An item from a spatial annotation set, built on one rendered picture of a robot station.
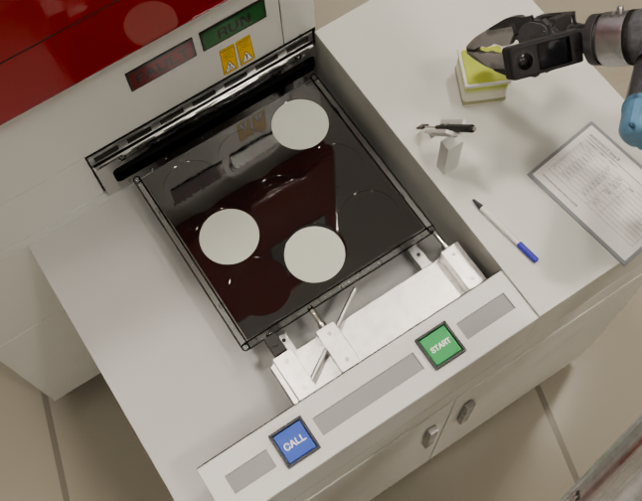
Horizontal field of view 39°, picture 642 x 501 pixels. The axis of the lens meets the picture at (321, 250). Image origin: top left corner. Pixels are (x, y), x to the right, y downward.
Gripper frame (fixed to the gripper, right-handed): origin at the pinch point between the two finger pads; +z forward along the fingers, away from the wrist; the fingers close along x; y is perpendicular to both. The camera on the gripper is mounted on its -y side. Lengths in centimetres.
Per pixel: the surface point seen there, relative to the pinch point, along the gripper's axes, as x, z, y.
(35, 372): -60, 104, -32
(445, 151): -14.0, 2.6, -6.7
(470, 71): -4.2, 4.1, 5.2
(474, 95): -8.4, 4.4, 6.0
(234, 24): 9.7, 30.5, -18.8
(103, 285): -29, 54, -39
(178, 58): 6.5, 35.6, -27.1
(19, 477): -92, 123, -34
